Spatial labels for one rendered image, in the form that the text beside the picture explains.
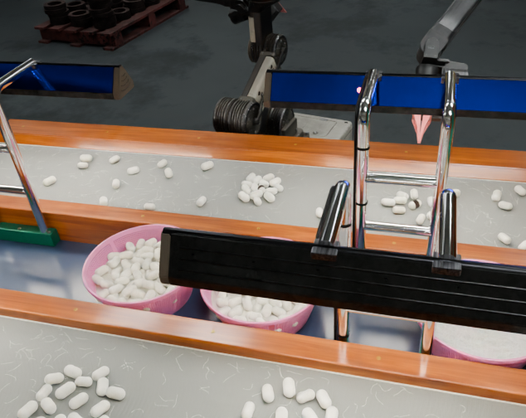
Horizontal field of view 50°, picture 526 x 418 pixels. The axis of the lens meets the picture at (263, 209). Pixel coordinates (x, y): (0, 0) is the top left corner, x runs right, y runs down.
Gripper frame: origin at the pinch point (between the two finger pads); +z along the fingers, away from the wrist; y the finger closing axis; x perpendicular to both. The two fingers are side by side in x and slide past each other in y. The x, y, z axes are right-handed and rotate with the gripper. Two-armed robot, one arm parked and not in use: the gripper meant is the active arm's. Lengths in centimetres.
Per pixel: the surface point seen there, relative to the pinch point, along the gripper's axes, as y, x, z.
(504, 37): 53, 267, -191
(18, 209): -99, -12, 32
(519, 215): 24.8, 2.0, 16.5
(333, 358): -11, -33, 56
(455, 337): 10, -23, 48
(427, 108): 1.0, -29.2, 4.7
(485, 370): 15, -31, 54
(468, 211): 13.2, 2.0, 16.7
